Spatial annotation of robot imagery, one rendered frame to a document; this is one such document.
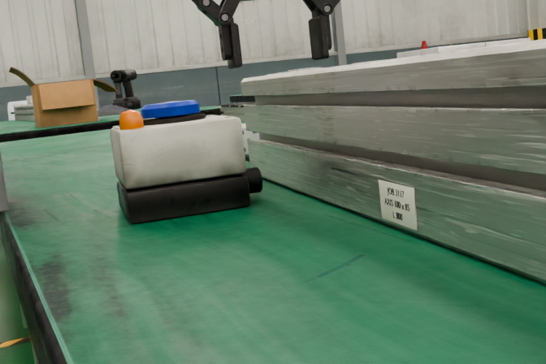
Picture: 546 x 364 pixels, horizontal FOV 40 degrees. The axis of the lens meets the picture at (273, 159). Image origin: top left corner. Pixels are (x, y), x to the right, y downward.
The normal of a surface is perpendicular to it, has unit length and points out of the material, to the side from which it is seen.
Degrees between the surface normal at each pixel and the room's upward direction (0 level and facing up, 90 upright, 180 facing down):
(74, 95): 69
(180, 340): 0
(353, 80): 90
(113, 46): 90
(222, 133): 90
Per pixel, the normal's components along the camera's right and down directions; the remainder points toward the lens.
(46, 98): 0.29, -0.31
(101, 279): -0.11, -0.99
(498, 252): -0.96, 0.13
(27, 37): 0.38, 0.06
